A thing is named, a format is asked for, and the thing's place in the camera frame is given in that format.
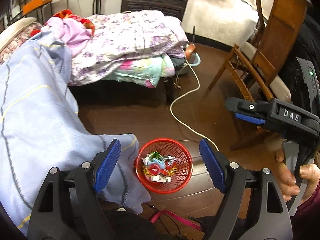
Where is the red plastic trash basket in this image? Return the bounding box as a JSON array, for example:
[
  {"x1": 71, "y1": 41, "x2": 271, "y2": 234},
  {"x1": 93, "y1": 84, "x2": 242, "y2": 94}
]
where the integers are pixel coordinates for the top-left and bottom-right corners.
[{"x1": 134, "y1": 138, "x2": 193, "y2": 194}]

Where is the person's right hand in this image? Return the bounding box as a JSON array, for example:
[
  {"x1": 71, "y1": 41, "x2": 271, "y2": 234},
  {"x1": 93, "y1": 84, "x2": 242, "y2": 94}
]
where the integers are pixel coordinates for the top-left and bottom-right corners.
[{"x1": 275, "y1": 149, "x2": 319, "y2": 205}]

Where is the blue checked bed sheet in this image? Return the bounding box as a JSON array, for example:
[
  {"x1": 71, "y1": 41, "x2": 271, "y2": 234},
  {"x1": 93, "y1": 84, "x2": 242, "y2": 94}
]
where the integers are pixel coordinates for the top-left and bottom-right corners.
[{"x1": 1, "y1": 31, "x2": 151, "y2": 234}]

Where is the blue plastic basin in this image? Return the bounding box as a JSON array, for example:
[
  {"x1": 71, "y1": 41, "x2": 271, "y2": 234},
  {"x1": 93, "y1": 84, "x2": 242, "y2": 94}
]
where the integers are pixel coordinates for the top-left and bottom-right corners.
[{"x1": 175, "y1": 53, "x2": 201, "y2": 75}]

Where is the pastel green pink blanket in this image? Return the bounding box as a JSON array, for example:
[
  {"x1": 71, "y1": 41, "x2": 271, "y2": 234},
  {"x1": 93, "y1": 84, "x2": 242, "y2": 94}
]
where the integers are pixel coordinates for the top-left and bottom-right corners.
[{"x1": 103, "y1": 54, "x2": 175, "y2": 88}]

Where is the brown pot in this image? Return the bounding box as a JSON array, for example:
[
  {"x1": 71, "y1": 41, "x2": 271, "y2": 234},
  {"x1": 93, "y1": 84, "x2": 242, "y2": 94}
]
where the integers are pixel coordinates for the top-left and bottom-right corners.
[{"x1": 184, "y1": 43, "x2": 196, "y2": 61}]

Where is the wooden chair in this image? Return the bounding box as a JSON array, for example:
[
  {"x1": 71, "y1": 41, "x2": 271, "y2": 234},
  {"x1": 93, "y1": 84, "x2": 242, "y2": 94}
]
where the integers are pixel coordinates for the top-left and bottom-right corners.
[{"x1": 208, "y1": 0, "x2": 311, "y2": 102}]

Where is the purple floral quilt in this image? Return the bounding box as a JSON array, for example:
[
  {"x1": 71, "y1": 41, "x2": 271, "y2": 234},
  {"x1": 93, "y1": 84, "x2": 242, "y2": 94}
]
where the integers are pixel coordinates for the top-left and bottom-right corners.
[{"x1": 69, "y1": 10, "x2": 188, "y2": 86}]

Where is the lilac garment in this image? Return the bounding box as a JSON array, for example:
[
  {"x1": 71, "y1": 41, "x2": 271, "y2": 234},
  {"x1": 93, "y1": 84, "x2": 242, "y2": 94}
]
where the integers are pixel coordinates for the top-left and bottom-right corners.
[{"x1": 41, "y1": 17, "x2": 93, "y2": 57}]

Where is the pink floral folded quilt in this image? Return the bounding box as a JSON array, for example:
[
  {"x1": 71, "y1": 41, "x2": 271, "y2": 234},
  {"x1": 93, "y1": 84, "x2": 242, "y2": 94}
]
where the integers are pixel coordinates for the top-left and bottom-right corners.
[{"x1": 1, "y1": 22, "x2": 42, "y2": 64}]

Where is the red blanket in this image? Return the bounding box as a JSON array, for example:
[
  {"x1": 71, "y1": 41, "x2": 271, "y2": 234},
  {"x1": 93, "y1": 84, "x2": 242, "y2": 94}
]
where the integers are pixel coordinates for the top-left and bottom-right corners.
[{"x1": 31, "y1": 9, "x2": 95, "y2": 38}]

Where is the pink strap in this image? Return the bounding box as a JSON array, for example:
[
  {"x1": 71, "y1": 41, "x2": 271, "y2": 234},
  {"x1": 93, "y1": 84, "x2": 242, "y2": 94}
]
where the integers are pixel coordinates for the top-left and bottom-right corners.
[{"x1": 149, "y1": 209, "x2": 203, "y2": 231}]

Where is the white power cable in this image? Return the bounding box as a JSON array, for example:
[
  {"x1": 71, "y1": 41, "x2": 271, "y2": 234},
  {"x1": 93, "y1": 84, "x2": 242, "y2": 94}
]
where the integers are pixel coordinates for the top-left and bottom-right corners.
[{"x1": 170, "y1": 48, "x2": 220, "y2": 152}]

